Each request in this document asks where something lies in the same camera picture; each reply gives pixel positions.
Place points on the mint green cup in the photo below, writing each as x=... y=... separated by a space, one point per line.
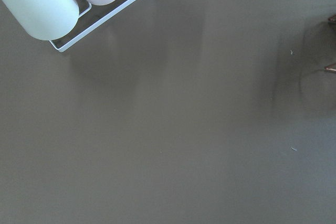
x=45 y=19

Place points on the white wire cup rack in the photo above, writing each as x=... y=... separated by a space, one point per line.
x=90 y=17

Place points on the copper wire bottle rack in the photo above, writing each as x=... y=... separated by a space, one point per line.
x=331 y=22

